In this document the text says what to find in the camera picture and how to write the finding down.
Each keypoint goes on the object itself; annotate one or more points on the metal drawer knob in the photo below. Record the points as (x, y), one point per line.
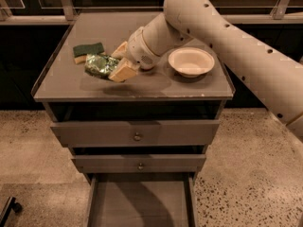
(140, 166)
(137, 136)

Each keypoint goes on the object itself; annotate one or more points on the green soda can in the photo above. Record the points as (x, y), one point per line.
(100, 66)

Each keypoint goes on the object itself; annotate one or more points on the white paper bowl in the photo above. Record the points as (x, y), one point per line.
(191, 62)

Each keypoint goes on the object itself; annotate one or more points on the grey drawer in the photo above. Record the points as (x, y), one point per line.
(128, 163)
(92, 134)
(141, 200)

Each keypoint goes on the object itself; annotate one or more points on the metal railing frame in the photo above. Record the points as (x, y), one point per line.
(56, 12)

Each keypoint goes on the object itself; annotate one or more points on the black caster wheel base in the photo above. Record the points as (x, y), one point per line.
(10, 205)

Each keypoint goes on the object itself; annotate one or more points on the metal top drawer knob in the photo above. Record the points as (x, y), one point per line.
(137, 136)

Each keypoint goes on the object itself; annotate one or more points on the grey top drawer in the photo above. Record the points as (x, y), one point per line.
(92, 134)

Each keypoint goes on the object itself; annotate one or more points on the grey bottom drawer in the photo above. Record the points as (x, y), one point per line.
(141, 200)

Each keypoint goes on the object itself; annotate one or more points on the green yellow sponge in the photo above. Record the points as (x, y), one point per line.
(81, 51)

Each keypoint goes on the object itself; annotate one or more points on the grey drawer cabinet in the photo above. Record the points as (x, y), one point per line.
(69, 94)

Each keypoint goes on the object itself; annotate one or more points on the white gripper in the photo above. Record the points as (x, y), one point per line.
(137, 50)

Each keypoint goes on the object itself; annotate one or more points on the grey middle drawer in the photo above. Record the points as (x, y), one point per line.
(128, 163)

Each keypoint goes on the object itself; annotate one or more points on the metal middle drawer knob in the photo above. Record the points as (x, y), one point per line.
(140, 166)

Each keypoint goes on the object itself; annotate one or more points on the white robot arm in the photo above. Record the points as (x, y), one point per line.
(275, 79)

